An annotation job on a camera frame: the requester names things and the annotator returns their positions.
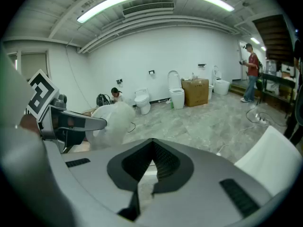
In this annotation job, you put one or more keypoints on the long ceiling tube light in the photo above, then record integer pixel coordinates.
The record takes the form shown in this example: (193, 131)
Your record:
(104, 6)
(214, 1)

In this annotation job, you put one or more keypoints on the white ceramic fixture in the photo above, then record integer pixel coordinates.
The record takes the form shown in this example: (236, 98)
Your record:
(99, 112)

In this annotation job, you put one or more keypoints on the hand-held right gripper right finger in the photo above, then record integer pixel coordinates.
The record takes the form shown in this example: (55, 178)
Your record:
(208, 174)

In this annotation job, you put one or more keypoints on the ceiling air vent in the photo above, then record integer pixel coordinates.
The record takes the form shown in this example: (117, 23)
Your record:
(148, 9)

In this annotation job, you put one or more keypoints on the black toilet paper holder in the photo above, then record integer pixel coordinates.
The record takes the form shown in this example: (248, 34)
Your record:
(151, 72)
(202, 65)
(119, 81)

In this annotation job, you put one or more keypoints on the raised floor step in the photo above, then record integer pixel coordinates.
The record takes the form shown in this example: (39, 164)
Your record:
(239, 87)

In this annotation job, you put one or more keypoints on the person's left forearm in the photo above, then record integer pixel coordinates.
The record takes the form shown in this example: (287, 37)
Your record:
(28, 124)

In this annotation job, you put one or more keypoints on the tall white toilet open lid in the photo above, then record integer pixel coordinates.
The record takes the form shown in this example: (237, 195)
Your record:
(176, 91)

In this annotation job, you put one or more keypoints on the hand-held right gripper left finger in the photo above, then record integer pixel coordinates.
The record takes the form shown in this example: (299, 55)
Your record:
(99, 174)

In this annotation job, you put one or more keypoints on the short white toilet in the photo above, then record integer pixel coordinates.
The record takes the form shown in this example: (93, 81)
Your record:
(142, 102)

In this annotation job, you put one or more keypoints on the black backpack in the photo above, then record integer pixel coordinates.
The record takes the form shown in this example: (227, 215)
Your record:
(103, 99)

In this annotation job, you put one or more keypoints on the white smart toilet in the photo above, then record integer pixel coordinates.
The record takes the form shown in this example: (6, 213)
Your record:
(221, 84)

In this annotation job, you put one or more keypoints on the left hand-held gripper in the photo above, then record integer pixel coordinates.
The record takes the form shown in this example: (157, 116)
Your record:
(50, 112)

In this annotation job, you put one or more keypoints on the small ceiling light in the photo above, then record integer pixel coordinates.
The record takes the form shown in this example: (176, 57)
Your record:
(263, 48)
(254, 40)

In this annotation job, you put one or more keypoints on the dark wooden staircase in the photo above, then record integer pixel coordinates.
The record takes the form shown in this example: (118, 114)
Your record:
(274, 37)

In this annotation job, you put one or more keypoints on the white printed box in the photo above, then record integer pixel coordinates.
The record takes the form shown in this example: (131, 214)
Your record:
(287, 69)

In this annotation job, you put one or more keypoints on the ceiling pipes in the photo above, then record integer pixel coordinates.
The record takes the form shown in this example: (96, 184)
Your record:
(151, 29)

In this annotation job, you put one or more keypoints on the clear water jug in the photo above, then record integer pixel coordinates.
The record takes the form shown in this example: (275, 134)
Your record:
(271, 66)

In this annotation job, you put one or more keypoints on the black table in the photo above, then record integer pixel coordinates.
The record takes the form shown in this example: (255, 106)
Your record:
(277, 87)

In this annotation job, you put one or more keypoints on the white door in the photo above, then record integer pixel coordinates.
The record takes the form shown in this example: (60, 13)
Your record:
(243, 61)

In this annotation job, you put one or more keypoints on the green bottle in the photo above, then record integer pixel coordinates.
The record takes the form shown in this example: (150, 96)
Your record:
(172, 104)

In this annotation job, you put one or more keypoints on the small white toilet bowl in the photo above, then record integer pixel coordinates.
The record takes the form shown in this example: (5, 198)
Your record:
(210, 90)

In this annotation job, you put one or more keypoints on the window with blind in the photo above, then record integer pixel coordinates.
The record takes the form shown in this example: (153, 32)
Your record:
(32, 64)

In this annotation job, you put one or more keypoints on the white power strip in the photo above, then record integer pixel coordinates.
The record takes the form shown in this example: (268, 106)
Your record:
(261, 120)

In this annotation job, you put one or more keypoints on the large cardboard box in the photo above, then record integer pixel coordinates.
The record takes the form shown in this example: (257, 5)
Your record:
(195, 91)

